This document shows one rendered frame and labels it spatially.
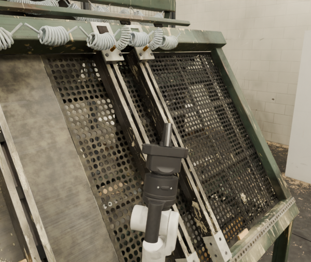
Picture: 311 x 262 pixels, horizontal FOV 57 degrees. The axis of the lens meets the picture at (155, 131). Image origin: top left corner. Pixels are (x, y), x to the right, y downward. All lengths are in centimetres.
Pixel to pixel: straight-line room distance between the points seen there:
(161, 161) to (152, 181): 6
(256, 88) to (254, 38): 98
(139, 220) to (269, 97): 550
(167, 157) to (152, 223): 16
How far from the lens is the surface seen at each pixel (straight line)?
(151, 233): 73
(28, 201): 96
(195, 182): 137
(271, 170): 201
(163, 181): 72
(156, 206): 71
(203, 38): 191
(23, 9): 103
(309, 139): 445
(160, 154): 72
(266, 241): 174
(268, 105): 614
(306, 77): 435
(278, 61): 600
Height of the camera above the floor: 183
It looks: 16 degrees down
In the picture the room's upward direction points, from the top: straight up
